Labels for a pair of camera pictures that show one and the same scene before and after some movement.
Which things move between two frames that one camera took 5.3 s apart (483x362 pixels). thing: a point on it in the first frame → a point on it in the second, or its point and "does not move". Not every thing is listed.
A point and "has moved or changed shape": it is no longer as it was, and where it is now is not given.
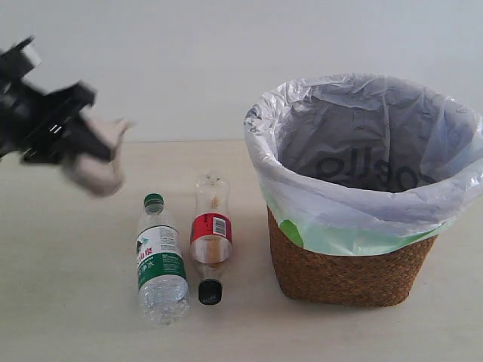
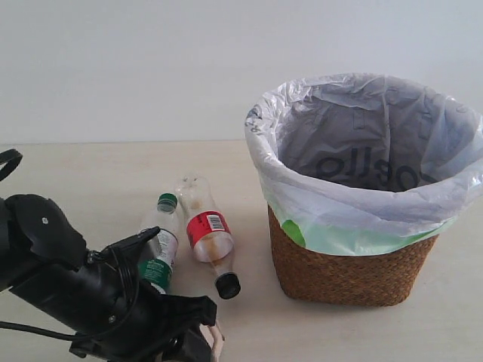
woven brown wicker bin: x=386 y=278 does not move
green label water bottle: x=162 y=286 has moved or changed shape
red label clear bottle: x=211 y=234 has moved or changed shape
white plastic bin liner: x=356 y=164 does not move
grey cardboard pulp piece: x=98 y=176 → x=214 y=338
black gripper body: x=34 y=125 → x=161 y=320
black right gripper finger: x=78 y=139 → x=190 y=346
